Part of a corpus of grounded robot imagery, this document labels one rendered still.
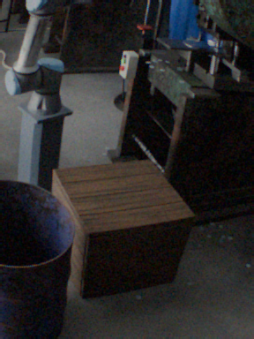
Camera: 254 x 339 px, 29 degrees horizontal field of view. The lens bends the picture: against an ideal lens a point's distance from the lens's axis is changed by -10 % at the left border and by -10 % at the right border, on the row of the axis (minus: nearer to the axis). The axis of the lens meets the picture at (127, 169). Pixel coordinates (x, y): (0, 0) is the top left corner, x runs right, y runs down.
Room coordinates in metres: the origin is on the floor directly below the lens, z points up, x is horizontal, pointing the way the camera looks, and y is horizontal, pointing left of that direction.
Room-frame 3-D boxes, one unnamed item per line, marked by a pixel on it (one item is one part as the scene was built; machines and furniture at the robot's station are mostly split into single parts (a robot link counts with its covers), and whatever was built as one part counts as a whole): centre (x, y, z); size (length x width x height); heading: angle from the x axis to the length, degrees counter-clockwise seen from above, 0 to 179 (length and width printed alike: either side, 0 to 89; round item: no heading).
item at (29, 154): (1.92, 0.39, 0.23); 0.19 x 0.19 x 0.45; 46
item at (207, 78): (2.26, -0.32, 0.68); 0.45 x 0.30 x 0.06; 28
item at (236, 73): (2.11, -0.40, 0.76); 0.17 x 0.06 x 0.10; 28
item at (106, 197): (1.56, 0.00, 0.18); 0.40 x 0.38 x 0.35; 120
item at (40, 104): (1.92, 0.39, 0.50); 0.15 x 0.15 x 0.10
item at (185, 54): (2.18, -0.16, 0.72); 0.25 x 0.14 x 0.14; 118
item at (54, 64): (1.92, 0.39, 0.62); 0.13 x 0.12 x 0.14; 135
